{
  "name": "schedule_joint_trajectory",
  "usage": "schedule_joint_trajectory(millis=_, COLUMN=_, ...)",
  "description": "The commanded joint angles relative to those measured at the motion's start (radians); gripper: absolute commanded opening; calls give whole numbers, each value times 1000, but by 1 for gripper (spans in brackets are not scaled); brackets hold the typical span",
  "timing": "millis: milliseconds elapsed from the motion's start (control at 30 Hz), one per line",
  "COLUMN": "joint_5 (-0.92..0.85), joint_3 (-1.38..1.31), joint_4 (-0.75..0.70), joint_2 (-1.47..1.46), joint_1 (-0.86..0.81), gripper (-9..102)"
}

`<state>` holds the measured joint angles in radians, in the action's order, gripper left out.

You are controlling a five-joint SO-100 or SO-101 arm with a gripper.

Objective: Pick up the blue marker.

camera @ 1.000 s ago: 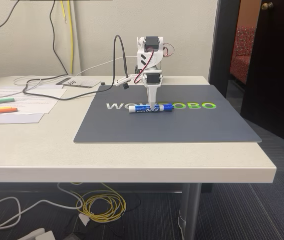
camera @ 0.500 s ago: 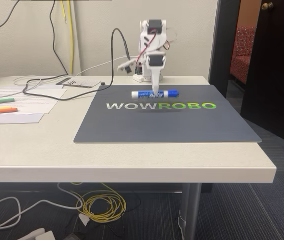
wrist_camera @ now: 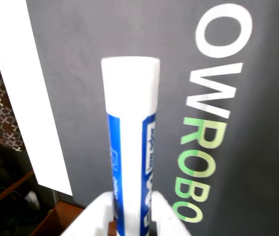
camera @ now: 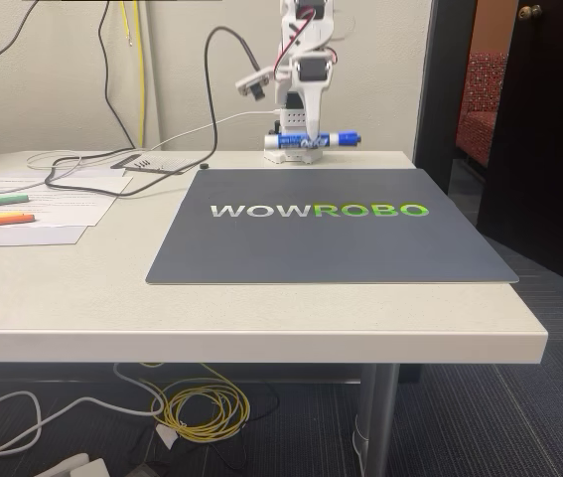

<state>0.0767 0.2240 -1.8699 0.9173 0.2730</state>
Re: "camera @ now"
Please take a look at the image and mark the blue Expo dry-erase marker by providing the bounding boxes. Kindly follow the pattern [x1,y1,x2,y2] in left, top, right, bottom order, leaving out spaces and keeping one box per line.
[263,130,363,151]

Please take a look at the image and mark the orange marker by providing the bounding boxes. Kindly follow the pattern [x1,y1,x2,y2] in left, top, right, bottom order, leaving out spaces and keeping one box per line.
[0,214,37,230]

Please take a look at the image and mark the grey WOWROBO mat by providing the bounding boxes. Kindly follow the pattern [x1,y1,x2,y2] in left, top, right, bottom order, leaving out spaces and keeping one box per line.
[144,168,521,286]

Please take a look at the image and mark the perforated metal plate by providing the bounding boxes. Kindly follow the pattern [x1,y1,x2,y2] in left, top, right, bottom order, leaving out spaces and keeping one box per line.
[123,153,201,177]

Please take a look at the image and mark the red patterned chair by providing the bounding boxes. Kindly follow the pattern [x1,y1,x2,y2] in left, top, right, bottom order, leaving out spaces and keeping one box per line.
[455,49,510,169]

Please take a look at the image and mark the dark door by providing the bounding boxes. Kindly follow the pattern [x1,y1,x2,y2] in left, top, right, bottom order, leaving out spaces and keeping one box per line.
[476,0,563,295]

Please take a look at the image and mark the printed paper sheet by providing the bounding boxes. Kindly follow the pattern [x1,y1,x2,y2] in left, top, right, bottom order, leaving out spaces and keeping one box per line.
[0,175,134,229]

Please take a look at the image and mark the blank paper sheet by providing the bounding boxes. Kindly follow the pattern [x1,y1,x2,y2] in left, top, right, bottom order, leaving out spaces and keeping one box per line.
[0,225,89,248]

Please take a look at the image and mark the grey metal table leg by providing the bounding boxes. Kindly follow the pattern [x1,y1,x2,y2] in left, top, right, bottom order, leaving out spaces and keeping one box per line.
[352,363,402,477]

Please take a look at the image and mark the white power adapter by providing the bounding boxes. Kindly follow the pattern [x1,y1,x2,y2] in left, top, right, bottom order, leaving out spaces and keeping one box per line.
[46,452,110,477]

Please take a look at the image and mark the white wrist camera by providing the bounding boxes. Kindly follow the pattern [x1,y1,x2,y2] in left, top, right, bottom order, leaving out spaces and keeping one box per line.
[233,68,277,103]

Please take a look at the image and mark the white cable on table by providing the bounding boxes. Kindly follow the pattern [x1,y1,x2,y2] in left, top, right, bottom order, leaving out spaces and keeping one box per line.
[26,108,283,173]

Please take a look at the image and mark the black camera cable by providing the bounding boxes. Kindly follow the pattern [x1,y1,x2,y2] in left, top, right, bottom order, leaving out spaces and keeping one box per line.
[44,26,264,193]

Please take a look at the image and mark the dark door frame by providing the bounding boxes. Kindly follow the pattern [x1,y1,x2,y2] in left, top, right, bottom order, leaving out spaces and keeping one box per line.
[411,0,480,196]

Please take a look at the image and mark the long yellow wall cable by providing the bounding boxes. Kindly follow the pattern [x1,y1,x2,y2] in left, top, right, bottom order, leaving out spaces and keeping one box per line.
[133,0,147,150]

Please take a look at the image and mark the short yellow wall cable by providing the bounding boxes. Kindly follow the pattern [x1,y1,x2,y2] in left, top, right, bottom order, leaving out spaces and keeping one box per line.
[119,0,134,50]

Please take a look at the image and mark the black wall cable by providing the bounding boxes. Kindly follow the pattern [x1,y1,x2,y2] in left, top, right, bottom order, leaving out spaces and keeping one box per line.
[0,0,42,88]
[97,0,137,150]

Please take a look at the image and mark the yellow floor cable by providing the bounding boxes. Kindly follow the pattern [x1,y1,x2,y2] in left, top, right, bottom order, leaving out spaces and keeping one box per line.
[138,362,253,444]

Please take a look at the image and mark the white floor cable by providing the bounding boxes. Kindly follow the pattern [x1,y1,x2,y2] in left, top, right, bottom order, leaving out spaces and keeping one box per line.
[0,364,169,456]

